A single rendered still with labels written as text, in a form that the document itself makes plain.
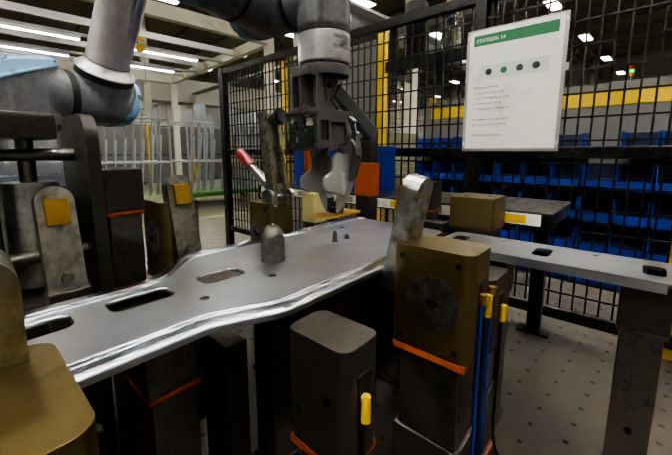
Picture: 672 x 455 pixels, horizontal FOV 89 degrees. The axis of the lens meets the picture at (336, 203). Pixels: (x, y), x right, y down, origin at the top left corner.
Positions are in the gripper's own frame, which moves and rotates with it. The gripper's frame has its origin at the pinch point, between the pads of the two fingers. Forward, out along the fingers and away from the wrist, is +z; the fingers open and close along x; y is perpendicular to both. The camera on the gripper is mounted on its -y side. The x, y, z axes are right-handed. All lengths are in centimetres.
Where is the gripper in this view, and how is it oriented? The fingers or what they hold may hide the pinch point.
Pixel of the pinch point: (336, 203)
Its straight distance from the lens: 54.4
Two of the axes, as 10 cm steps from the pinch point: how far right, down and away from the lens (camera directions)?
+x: 7.5, 0.9, -6.5
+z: 0.1, 9.9, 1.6
